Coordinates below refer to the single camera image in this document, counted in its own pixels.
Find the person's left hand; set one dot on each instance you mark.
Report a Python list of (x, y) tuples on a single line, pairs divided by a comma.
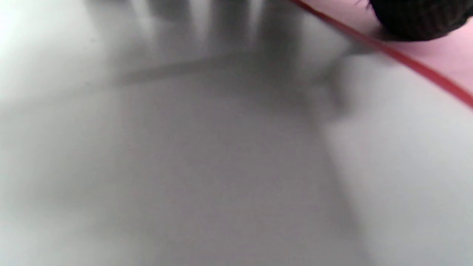
[(421, 18)]

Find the pink paper sheet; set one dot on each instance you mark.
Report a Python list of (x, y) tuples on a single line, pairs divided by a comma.
[(443, 55)]

